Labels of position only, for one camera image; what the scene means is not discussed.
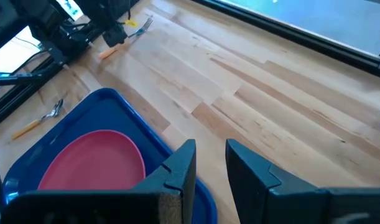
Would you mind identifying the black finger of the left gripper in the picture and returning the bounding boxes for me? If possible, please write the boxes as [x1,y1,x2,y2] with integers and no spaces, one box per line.
[102,28,118,48]
[114,24,129,45]

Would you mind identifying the spoon with orange handle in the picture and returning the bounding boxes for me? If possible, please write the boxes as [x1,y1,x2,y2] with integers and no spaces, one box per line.
[11,98,64,140]

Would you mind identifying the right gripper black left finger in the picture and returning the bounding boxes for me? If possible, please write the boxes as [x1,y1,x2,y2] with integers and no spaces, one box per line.
[0,139,197,224]

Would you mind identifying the fork with orange handle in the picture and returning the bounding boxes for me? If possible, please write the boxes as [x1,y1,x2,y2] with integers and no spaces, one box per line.
[98,17,154,60]

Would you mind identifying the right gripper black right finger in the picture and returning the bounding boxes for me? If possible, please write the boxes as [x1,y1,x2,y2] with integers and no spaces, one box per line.
[226,139,380,224]

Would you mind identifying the pink plastic plate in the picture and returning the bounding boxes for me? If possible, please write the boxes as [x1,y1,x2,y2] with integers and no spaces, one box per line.
[37,129,146,190]

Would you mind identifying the black aluminium table frame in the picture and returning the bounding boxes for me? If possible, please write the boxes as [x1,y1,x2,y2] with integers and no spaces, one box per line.
[0,0,380,131]

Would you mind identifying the blue plastic tray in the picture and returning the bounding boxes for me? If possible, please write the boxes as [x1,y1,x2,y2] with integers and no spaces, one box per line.
[2,88,218,224]

